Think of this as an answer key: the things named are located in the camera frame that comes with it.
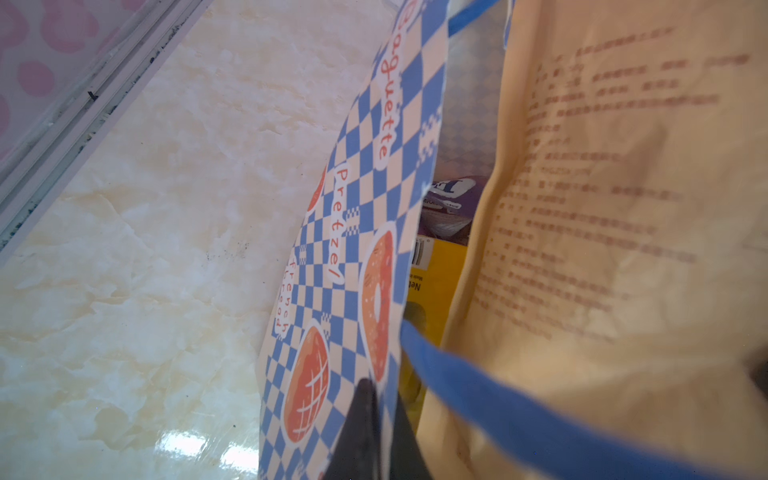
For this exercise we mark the white blue checkered paper bag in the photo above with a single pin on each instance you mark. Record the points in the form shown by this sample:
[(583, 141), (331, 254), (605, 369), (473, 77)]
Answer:
[(428, 111)]

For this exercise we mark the purple Fox's candy bag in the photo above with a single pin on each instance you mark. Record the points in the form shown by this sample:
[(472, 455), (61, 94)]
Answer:
[(449, 208)]

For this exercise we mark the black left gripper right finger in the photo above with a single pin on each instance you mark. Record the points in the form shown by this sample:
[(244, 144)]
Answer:
[(406, 461)]

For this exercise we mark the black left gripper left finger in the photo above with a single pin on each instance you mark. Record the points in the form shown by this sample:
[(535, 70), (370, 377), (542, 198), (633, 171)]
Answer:
[(357, 452)]

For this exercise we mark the yellow snack bag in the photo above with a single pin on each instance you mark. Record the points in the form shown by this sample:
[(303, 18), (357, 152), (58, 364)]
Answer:
[(435, 271)]

